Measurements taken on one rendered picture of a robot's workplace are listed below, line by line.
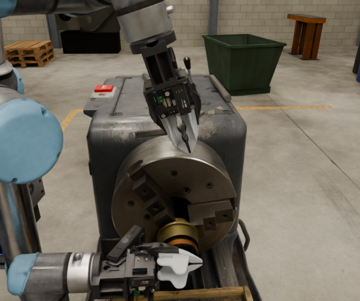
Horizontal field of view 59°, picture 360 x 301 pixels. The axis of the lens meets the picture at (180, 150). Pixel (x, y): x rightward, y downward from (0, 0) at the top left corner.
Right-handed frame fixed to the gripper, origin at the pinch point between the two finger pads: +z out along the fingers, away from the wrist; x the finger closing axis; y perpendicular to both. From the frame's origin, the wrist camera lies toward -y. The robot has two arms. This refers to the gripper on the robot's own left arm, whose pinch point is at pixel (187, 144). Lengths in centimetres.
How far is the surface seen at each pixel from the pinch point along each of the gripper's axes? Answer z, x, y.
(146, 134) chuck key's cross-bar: -5.2, -6.1, 1.8
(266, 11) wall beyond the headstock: 126, 313, -996
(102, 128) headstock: 1.5, -21.9, -28.6
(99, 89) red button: -2, -26, -58
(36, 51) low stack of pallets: 12, -292, -716
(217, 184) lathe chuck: 17.7, 3.4, -10.9
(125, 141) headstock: 6.4, -16.9, -26.6
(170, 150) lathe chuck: 7.0, -5.0, -14.4
